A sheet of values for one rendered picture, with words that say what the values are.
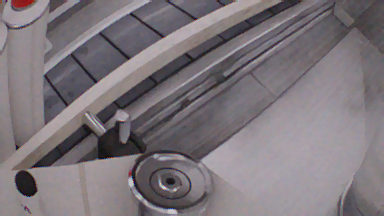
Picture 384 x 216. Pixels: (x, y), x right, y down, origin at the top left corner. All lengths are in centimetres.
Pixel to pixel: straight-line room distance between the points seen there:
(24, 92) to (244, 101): 26
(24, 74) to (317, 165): 27
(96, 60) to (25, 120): 13
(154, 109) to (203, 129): 6
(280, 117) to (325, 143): 5
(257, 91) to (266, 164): 13
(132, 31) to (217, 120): 10
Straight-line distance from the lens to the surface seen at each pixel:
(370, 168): 51
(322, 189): 58
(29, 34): 46
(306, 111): 63
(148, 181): 34
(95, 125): 55
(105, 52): 64
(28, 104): 52
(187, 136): 65
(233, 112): 67
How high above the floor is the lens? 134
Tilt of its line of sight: 50 degrees down
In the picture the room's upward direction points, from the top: 12 degrees clockwise
